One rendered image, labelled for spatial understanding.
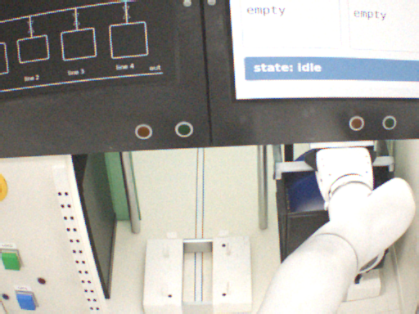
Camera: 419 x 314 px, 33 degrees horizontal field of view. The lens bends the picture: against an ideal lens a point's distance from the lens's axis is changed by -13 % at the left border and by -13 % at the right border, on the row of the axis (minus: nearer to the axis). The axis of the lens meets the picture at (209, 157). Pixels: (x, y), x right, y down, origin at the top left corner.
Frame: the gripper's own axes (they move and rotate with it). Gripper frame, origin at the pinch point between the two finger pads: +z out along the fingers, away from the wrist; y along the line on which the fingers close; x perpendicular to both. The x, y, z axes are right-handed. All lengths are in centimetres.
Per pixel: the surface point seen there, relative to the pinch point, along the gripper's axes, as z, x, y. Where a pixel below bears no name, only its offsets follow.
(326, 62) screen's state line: -31.3, 33.3, -6.9
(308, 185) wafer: -0.1, -9.6, -5.4
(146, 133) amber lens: -31.3, 24.0, -29.4
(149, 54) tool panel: -31, 35, -28
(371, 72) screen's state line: -31.4, 32.0, -0.7
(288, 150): 8.6, -7.9, -8.5
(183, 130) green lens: -31.3, 24.2, -24.8
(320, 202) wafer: 0.1, -14.1, -2.9
